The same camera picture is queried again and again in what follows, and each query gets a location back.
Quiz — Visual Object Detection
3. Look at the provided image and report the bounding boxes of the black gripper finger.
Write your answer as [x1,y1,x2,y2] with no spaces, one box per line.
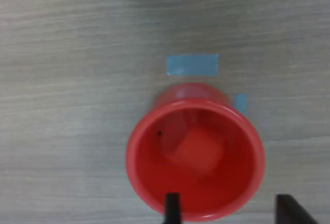
[164,193,183,224]
[276,194,319,224]

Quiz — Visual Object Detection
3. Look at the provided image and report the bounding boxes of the blue tape piece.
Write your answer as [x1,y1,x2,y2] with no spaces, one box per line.
[164,53,219,77]
[234,93,248,114]

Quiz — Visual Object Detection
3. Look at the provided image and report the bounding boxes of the red plastic bin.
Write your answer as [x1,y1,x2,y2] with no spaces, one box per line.
[125,82,266,222]

